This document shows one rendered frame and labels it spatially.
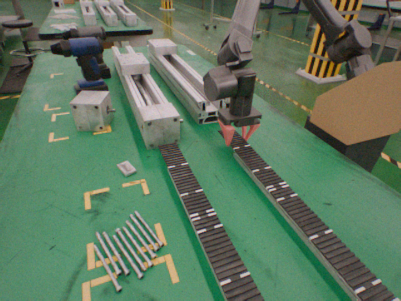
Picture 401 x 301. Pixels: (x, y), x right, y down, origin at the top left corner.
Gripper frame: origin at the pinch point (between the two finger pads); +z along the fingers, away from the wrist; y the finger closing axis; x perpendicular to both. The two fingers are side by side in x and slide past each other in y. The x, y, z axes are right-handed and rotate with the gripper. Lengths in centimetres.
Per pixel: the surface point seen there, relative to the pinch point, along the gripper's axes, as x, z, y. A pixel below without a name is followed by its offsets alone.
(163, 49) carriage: -75, -8, 2
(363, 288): 43.5, -0.1, 0.9
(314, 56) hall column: -233, 53, -247
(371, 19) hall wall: -551, 65, -735
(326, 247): 35.9, 0.1, 0.8
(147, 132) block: -8.5, -2.6, 23.3
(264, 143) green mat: -0.7, 3.3, -10.3
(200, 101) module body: -17.8, -5.2, 4.3
